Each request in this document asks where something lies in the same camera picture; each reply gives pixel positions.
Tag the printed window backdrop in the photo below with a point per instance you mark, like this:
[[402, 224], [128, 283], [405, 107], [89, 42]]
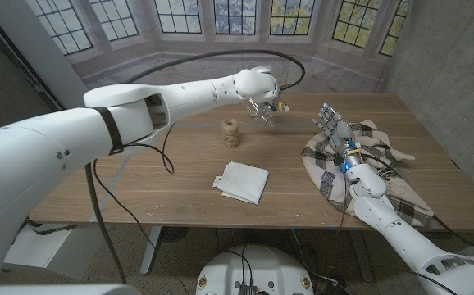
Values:
[[323, 41]]

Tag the brown twine spool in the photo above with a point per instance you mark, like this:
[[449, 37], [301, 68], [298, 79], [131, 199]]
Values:
[[231, 133]]

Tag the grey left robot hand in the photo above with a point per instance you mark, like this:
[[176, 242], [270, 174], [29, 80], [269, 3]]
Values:
[[263, 110]]

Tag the clear plastic bottle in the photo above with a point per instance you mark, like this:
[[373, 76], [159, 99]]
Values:
[[269, 118]]

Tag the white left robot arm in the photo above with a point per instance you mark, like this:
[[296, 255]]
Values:
[[97, 123]]

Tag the grey table leg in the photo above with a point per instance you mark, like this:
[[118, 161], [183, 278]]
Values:
[[151, 250], [360, 254]]

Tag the beige plaid towel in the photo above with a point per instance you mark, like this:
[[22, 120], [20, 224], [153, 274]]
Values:
[[323, 164]]

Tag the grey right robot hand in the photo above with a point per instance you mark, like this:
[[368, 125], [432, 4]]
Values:
[[339, 131]]

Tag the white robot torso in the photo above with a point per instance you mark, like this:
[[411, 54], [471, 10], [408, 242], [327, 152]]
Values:
[[257, 266]]

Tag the white pillar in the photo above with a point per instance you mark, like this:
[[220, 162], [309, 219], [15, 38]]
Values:
[[24, 33]]

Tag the grey tape line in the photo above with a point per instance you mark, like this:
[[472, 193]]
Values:
[[196, 123]]

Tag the folded white cloth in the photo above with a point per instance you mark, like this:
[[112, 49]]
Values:
[[243, 182]]

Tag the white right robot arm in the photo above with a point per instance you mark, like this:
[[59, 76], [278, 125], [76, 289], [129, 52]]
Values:
[[384, 213]]

